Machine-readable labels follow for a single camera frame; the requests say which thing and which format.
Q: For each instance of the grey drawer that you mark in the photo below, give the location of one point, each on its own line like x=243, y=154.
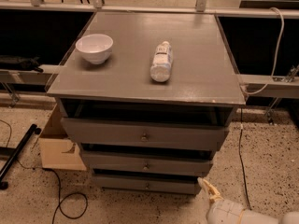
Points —
x=145, y=164
x=138, y=134
x=147, y=184

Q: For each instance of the grey bottom drawer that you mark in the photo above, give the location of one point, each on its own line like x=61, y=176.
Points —
x=147, y=184

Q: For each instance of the white bowl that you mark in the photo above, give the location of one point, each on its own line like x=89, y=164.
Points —
x=95, y=48

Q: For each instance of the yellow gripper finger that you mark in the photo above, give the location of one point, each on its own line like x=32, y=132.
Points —
x=213, y=194

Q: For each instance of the metal rail frame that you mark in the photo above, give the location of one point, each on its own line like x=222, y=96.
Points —
x=26, y=35

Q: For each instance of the black object on rail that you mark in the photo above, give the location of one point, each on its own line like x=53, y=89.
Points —
x=20, y=63

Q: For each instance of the grey drawer cabinet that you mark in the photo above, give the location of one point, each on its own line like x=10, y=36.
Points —
x=203, y=89

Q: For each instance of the cardboard box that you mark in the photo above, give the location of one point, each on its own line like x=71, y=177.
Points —
x=56, y=149

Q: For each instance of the grey top drawer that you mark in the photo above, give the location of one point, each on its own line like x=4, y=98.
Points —
x=138, y=134

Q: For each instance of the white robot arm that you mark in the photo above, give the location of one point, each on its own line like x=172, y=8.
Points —
x=252, y=217

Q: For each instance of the clear plastic bottle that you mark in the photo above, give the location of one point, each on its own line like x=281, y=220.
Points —
x=160, y=70

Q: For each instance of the black metal stand leg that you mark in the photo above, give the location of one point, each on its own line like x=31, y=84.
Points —
x=10, y=154

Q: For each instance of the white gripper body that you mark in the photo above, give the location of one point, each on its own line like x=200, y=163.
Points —
x=223, y=212

